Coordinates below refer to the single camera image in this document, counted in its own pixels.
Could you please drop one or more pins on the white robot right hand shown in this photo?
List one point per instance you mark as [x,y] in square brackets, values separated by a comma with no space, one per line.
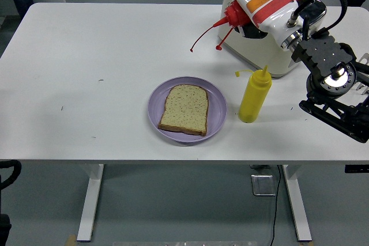
[268,1]

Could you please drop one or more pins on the red squeeze bottle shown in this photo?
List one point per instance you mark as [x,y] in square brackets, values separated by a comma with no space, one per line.
[235,15]

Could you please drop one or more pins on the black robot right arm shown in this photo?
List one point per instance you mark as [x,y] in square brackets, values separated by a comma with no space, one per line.
[323,53]

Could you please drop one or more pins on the slice of bread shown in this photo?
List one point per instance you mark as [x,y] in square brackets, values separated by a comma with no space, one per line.
[186,107]

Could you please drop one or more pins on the cream and chrome toaster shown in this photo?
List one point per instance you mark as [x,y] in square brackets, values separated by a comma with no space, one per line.
[259,56]

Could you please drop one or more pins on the yellow squeeze bottle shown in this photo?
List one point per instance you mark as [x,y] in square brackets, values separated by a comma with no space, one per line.
[255,96]

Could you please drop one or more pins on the purple round plate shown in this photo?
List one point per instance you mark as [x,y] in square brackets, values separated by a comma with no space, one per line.
[219,105]

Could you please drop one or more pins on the metal floor socket plate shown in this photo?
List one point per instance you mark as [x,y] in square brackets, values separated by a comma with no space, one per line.
[263,185]

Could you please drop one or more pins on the black table control box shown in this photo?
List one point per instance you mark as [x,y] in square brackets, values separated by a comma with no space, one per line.
[357,168]

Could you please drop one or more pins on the white table leg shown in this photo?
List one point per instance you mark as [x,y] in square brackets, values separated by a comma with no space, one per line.
[297,200]
[89,200]

